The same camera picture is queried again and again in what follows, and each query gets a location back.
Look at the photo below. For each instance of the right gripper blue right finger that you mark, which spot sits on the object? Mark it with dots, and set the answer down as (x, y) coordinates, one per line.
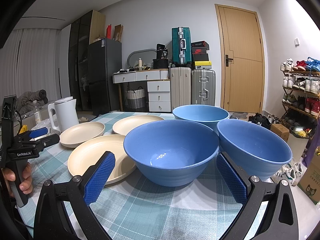
(235, 178)

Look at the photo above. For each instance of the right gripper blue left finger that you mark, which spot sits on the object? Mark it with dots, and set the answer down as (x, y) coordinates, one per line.
(97, 175)

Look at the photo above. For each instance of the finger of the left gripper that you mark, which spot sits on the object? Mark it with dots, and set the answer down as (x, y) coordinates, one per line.
(28, 135)
(47, 141)

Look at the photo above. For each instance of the blue bowl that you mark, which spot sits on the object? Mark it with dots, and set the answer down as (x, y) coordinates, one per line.
(204, 114)
(171, 152)
(256, 149)

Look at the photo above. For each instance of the person's left hand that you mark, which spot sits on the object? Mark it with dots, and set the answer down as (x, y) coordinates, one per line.
(26, 185)

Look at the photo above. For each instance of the plastic water bottle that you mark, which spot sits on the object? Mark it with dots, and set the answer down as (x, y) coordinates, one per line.
(37, 114)

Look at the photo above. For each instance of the white electric kettle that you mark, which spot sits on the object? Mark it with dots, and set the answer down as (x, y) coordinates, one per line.
(65, 111)

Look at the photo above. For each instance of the plaid teal tablecloth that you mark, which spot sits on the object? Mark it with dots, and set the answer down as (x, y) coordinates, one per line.
(136, 208)

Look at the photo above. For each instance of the white green sneakers pair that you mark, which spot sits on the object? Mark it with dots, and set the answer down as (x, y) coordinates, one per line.
(292, 172)

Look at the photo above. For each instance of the small cardboard box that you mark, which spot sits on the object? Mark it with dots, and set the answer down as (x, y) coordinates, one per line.
(281, 131)

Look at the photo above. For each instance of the green printed cardboard box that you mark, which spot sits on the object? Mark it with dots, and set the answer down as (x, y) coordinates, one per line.
(309, 182)

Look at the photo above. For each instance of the woven laundry basket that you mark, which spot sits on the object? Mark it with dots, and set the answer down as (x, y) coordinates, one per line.
(136, 99)

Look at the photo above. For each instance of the wooden shoe rack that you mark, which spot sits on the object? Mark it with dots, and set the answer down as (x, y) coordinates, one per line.
(301, 96)

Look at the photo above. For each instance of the black refrigerator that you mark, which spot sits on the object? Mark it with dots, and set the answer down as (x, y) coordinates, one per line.
(104, 59)

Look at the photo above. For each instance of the silver suitcase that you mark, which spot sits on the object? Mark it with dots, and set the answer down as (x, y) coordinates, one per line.
(203, 85)

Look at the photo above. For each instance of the white desk with drawers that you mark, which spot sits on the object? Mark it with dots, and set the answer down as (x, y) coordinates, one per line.
(158, 86)

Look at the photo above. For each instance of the beige suitcase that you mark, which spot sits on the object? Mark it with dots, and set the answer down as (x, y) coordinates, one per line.
(180, 86)

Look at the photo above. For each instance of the stacked shoe boxes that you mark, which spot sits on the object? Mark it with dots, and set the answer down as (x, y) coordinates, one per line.
(199, 55)

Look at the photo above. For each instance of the oval mirror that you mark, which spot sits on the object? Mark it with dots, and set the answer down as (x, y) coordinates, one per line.
(146, 55)

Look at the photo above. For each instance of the wooden door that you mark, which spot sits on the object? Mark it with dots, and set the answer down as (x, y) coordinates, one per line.
(242, 59)

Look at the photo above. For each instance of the teal suitcase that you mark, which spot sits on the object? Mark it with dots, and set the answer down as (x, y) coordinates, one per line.
(181, 45)

